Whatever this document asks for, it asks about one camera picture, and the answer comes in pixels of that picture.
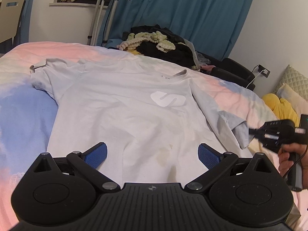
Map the green quilted headboard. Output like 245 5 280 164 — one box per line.
273 64 308 97

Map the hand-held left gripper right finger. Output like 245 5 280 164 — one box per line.
184 143 275 193

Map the garment steamer stand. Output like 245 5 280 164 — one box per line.
87 0 132 48

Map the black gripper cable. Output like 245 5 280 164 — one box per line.
281 146 308 177

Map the white charger cable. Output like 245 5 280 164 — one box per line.
245 70 265 87

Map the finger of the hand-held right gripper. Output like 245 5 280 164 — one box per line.
249 127 268 140

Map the peach pillow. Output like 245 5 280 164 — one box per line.
276 84 308 121

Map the green and cream fluffy garment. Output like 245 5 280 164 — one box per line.
117 31 181 54

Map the black wall outlet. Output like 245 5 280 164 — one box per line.
257 64 271 78

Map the person's right hand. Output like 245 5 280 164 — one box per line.
277 142 308 189

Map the beige chair with dark frame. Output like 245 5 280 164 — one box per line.
0 0 26 53

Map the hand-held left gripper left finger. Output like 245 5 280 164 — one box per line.
31 142 121 193

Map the black leather sofa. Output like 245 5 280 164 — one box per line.
194 50 256 91

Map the wide blue curtain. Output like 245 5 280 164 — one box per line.
101 0 258 60

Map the pastel tie-dye bed cover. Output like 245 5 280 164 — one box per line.
0 42 308 231

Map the white t-shirt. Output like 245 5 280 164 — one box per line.
29 57 254 186

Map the yellow plush toy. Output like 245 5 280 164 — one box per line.
261 93 302 128

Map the pile of dark clothes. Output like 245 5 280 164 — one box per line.
129 24 201 69

